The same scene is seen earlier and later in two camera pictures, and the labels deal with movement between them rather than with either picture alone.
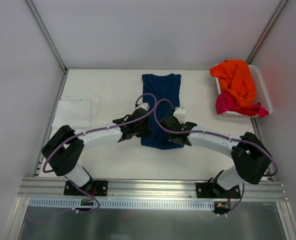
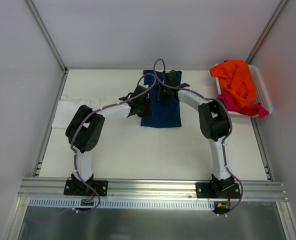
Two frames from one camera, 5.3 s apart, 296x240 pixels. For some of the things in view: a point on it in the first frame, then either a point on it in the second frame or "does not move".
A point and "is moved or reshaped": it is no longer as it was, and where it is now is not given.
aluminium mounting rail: [254, 188] does not move
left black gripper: [143, 125] -> [143, 108]
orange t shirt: [236, 82] does not move
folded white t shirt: [77, 113] does not move
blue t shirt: [162, 94] is moved or reshaped
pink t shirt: [223, 104] does not move
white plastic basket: [262, 96] does not move
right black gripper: [170, 125] -> [166, 93]
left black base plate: [95, 188] does not move
